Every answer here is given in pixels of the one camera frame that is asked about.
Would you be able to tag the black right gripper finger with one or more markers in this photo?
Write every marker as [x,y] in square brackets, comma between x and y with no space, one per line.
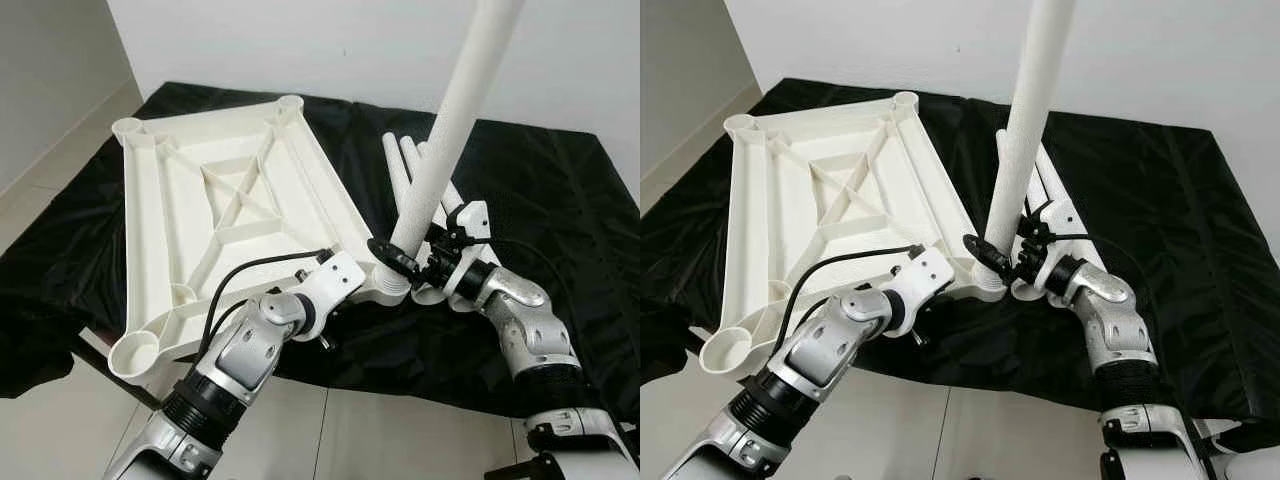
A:
[988,256]
[393,258]
[1031,219]
[439,227]

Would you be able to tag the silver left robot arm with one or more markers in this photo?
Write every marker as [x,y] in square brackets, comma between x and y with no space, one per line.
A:
[240,355]
[820,345]

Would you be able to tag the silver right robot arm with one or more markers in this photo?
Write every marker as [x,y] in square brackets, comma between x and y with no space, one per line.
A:
[530,320]
[1120,320]

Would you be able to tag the black tablecloth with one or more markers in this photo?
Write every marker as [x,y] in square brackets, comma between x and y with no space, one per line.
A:
[1190,220]
[550,220]

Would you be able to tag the white rounded plastic appliance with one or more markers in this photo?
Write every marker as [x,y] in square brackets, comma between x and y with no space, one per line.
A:
[1255,465]

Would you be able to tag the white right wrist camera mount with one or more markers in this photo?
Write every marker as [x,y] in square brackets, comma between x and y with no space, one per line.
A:
[1060,218]
[472,220]

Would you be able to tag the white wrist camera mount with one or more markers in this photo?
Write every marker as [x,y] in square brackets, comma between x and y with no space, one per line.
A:
[925,275]
[335,278]
[1060,218]
[472,220]

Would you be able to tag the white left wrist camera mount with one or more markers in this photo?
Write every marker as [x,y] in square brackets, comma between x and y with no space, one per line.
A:
[335,278]
[925,275]

